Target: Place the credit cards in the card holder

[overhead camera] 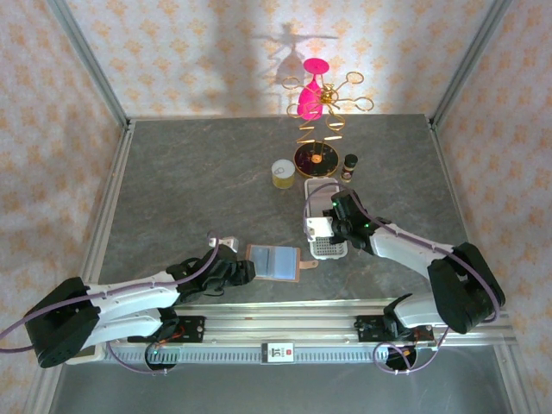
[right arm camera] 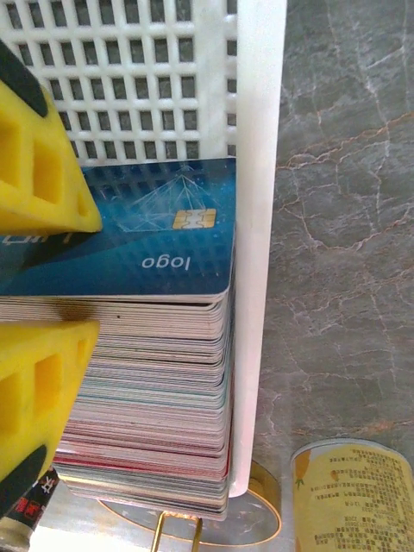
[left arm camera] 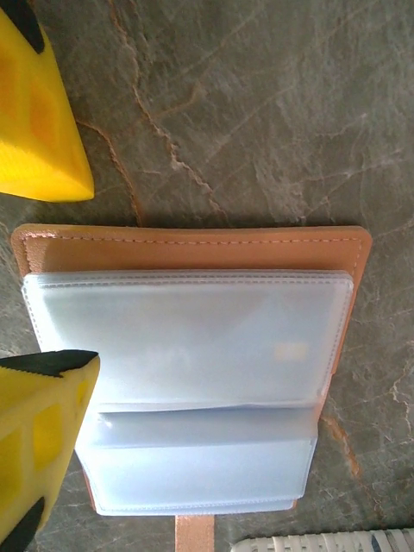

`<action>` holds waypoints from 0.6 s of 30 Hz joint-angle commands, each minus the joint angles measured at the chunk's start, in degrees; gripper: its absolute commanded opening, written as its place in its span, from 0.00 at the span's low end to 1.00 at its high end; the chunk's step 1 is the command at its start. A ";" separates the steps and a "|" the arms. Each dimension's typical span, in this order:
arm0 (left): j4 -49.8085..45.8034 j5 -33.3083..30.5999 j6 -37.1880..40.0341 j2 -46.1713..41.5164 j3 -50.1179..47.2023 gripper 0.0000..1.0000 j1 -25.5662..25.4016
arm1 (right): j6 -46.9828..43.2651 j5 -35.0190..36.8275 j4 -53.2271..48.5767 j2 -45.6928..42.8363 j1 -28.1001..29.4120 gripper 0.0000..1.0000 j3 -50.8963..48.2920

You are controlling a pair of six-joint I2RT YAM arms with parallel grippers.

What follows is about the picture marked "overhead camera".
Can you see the wooden cutting board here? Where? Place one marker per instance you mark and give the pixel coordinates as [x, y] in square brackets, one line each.
[280, 263]

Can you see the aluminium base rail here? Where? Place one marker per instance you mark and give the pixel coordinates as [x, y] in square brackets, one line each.
[280, 319]

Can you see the small dark spice bottle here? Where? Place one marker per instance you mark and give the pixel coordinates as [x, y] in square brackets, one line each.
[349, 168]

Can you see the grey metal front plate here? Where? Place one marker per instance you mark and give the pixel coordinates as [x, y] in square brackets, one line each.
[276, 390]

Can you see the aluminium frame post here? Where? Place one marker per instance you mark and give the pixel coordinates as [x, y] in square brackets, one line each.
[474, 56]
[86, 60]

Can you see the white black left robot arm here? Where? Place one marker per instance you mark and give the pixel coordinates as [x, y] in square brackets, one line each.
[129, 297]

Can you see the white number label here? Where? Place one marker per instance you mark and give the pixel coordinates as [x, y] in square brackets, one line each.
[278, 353]

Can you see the white digital timer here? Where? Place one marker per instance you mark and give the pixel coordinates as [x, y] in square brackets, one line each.
[86, 355]

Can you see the pink wine glass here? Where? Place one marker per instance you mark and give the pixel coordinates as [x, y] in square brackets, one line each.
[311, 101]

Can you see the white perforated plastic basket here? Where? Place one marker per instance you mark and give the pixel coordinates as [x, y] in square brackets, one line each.
[328, 250]

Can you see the yellow tin can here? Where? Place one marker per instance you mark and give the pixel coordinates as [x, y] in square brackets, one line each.
[283, 172]

